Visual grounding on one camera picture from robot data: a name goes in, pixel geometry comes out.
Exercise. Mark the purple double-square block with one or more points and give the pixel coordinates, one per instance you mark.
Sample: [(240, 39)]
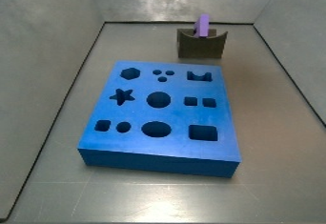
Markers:
[(200, 28)]

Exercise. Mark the blue foam shape board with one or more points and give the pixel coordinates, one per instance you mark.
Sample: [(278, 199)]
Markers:
[(161, 119)]

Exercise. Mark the black curved holder stand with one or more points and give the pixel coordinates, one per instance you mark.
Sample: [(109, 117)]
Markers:
[(199, 47)]

